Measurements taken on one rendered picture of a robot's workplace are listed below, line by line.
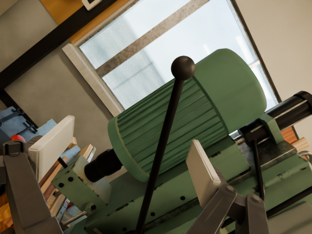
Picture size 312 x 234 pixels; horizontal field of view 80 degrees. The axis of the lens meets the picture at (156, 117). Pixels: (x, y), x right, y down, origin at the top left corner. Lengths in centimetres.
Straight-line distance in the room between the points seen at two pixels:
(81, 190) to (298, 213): 49
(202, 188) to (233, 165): 29
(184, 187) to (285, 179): 21
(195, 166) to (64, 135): 13
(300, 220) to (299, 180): 8
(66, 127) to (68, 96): 171
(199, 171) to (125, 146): 23
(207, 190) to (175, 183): 29
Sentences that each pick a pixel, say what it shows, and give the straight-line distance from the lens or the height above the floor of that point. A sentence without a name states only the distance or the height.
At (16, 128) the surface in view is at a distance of 57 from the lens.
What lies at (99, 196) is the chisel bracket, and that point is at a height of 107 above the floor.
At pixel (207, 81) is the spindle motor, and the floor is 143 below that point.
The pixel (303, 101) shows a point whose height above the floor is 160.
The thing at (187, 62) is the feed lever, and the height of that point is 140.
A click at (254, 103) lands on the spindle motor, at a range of 39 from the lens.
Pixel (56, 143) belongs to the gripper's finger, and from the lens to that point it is 18.
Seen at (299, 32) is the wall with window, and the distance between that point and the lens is 210.
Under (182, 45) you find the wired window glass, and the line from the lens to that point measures 179.
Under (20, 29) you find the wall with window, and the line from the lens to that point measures 203.
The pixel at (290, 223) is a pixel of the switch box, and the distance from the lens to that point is 52.
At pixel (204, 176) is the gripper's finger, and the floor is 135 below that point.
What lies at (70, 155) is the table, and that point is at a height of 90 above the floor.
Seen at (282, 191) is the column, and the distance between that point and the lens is 50.
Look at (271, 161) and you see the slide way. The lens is 49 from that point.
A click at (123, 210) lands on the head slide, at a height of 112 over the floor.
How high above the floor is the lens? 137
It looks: 9 degrees down
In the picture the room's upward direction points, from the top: 58 degrees clockwise
